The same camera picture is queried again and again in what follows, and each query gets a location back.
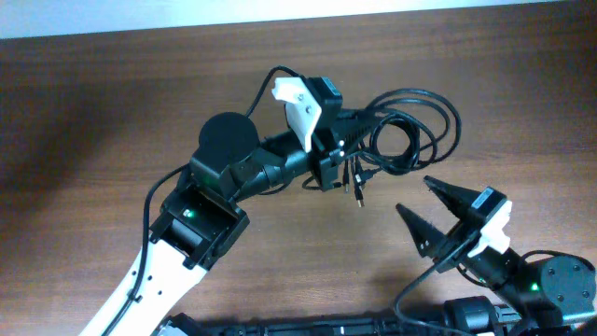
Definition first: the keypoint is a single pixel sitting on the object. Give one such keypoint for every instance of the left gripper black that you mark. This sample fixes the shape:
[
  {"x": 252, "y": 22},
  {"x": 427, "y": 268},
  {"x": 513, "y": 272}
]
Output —
[{"x": 325, "y": 154}]

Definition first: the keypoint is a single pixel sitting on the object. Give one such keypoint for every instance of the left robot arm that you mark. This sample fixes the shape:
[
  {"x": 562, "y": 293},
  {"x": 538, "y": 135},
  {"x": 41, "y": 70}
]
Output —
[{"x": 200, "y": 219}]

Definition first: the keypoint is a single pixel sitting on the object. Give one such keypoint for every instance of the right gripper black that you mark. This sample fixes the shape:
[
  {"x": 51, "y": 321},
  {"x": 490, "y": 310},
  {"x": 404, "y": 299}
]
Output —
[{"x": 458, "y": 244}]

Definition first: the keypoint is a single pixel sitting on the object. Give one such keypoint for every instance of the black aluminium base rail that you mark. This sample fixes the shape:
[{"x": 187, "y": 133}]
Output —
[{"x": 379, "y": 325}]

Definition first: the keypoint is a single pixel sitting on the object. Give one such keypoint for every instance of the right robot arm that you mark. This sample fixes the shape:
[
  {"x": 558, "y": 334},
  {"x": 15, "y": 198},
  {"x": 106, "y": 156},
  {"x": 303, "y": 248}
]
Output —
[{"x": 548, "y": 289}]

